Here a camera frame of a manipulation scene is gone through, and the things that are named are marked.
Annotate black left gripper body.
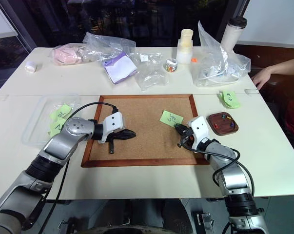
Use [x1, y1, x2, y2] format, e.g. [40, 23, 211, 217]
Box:
[107, 129, 128, 144]

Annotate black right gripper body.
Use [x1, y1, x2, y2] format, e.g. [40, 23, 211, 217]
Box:
[178, 126, 197, 148]

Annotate green sticky note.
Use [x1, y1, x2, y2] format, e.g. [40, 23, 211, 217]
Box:
[48, 118, 66, 137]
[159, 110, 184, 128]
[50, 103, 73, 121]

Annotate dark wooden tray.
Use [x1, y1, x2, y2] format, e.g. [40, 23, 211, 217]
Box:
[207, 112, 240, 136]

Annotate small jar of pushpins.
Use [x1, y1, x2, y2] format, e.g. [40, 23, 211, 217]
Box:
[164, 58, 179, 73]

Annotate clear plastic box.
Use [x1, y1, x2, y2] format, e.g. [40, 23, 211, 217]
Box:
[20, 95, 82, 148]

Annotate person's bare hand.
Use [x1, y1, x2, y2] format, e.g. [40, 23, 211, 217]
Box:
[251, 66, 274, 90]

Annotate wood-framed cork board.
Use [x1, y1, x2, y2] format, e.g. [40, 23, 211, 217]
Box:
[80, 94, 211, 168]

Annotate stack of green sticky notes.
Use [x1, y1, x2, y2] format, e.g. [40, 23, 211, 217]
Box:
[216, 90, 242, 110]

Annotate flat clear plastic bag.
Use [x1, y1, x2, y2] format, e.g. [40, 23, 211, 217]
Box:
[134, 52, 170, 93]

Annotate purple and white notepad pack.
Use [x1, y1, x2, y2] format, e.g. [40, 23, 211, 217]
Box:
[102, 51, 138, 85]

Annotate translucent white container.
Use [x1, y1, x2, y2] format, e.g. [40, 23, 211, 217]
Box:
[176, 39, 194, 65]

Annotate large clear plastic bag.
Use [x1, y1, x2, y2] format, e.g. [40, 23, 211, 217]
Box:
[191, 20, 252, 88]

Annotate stacked cream cups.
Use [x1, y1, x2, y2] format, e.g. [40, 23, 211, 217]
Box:
[180, 28, 195, 48]

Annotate crumpled clear plastic bag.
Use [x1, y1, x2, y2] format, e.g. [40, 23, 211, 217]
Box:
[81, 31, 137, 62]

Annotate pink item in bag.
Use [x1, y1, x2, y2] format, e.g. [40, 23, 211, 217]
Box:
[51, 44, 85, 66]

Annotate white tumbler with black lid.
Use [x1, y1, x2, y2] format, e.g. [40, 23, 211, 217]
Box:
[220, 17, 248, 52]

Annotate white tape roll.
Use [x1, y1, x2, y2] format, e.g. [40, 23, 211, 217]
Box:
[24, 60, 38, 73]

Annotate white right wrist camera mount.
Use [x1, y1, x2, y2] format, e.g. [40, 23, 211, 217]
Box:
[186, 116, 211, 151]

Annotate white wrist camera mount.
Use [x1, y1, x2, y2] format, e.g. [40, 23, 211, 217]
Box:
[97, 112, 126, 145]
[186, 116, 211, 151]

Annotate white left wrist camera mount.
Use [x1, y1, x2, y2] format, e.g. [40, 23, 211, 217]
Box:
[97, 112, 126, 145]

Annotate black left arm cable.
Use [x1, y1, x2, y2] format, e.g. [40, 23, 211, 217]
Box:
[38, 102, 118, 232]

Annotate metal bracket under table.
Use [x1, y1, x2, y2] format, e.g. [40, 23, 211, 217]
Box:
[191, 210, 216, 233]

